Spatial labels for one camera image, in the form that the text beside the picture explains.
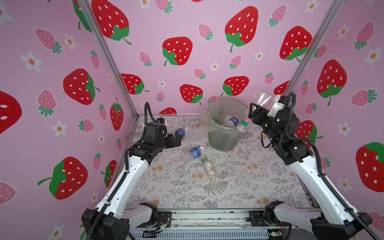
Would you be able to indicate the clear bottle blue label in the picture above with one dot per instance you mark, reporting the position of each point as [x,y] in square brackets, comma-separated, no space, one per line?
[194,154]
[182,131]

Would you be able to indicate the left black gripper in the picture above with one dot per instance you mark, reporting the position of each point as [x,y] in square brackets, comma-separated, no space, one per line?
[177,140]

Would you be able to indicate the small bottle blue label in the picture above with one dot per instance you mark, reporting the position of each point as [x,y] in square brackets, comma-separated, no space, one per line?
[232,123]

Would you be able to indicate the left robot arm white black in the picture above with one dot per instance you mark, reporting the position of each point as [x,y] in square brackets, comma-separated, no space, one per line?
[120,192]

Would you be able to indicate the clear bottle green cap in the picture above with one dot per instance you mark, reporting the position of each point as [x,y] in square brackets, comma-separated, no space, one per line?
[209,168]

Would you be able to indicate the mesh waste bin with liner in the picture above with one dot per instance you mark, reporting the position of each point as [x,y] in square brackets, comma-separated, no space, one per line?
[221,120]

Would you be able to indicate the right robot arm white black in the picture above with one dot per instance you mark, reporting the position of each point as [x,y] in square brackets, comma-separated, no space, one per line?
[337,219]

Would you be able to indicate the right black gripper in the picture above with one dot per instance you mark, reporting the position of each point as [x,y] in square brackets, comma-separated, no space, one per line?
[257,119]

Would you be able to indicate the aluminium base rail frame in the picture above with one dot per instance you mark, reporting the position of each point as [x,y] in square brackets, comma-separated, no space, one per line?
[202,224]

